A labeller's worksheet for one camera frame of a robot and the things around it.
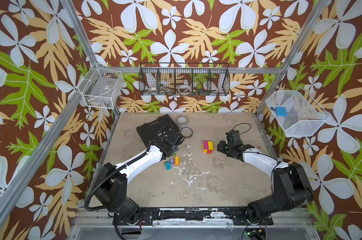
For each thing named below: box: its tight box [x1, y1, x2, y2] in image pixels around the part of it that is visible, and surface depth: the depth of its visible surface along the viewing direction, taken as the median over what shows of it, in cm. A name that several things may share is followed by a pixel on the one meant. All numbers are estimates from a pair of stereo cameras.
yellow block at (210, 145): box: [208, 141, 214, 150], surface depth 96 cm
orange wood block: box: [174, 156, 180, 166], surface depth 95 cm
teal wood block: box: [164, 160, 172, 171], surface depth 94 cm
